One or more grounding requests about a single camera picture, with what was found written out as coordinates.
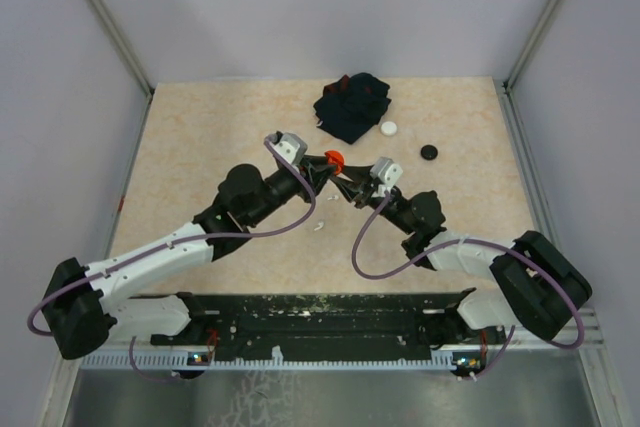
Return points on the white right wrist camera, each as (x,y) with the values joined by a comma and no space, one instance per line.
(386,170)

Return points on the aluminium corner post left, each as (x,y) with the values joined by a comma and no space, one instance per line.
(122,45)

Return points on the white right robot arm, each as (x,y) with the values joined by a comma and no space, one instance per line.
(536,286)

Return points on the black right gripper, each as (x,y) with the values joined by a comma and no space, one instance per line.
(360,175)

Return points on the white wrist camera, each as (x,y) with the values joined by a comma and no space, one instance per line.
(386,170)
(291,148)

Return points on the orange earbud charging case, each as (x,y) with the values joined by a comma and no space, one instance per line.
(336,159)

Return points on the aluminium corner post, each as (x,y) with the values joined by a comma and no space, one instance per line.
(122,45)
(533,42)

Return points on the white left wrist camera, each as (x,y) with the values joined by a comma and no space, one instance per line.
(291,148)

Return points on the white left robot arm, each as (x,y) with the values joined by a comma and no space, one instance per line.
(81,302)

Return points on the white earbud charging case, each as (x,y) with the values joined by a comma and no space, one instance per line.
(388,128)

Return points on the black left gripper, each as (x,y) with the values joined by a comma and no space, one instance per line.
(315,171)

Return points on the aluminium corner post right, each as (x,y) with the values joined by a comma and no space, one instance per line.
(533,42)

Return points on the black earbud charging case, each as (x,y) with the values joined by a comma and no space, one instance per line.
(429,152)

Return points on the white cable duct strip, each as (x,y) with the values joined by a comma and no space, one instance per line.
(179,360)

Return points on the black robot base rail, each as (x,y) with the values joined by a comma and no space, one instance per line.
(327,327)

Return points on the dark navy folded cloth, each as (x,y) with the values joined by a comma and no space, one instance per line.
(349,107)

